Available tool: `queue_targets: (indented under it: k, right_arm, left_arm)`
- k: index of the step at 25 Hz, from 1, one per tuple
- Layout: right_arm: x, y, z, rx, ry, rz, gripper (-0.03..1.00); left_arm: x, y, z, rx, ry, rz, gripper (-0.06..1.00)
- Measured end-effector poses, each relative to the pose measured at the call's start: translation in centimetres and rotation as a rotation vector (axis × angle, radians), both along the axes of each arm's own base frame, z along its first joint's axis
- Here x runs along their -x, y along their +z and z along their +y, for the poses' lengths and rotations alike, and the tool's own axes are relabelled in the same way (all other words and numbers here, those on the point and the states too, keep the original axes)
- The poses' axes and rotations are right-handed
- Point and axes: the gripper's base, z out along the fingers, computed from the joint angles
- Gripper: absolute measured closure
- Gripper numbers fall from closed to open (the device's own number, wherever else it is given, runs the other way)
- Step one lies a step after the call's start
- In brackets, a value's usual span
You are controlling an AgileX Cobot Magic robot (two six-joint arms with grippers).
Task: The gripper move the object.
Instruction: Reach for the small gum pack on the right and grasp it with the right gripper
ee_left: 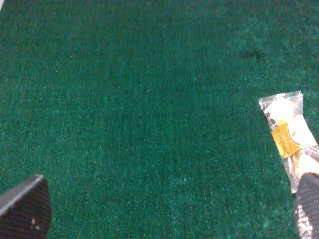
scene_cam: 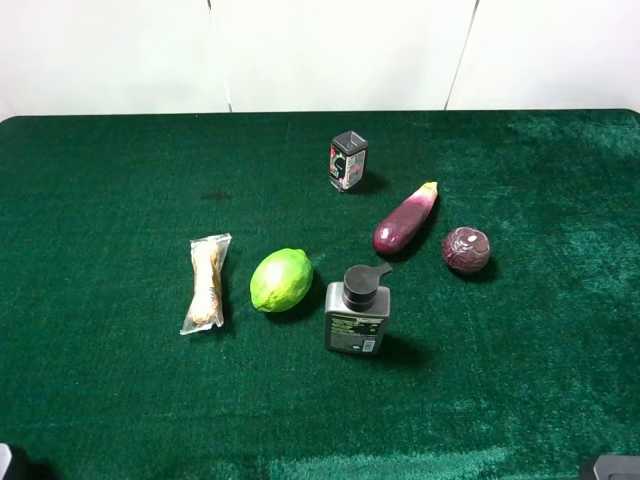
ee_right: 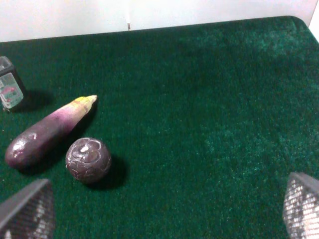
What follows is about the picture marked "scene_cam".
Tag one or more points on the black chewing gum box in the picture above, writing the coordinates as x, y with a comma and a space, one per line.
347, 158

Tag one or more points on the green toy lime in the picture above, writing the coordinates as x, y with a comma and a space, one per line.
281, 280

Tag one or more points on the grey pump bottle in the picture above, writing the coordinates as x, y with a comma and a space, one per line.
357, 311

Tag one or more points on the purple toy eggplant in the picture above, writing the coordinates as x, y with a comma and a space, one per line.
399, 228

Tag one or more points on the clear wrapped snack packet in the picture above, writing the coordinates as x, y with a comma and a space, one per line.
207, 258

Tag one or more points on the purple toy cabbage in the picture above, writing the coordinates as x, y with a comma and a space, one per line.
466, 250

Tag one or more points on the grey robot part right corner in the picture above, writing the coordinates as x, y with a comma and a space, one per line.
611, 467

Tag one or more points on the dark robot part left corner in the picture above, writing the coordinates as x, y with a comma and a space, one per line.
14, 462

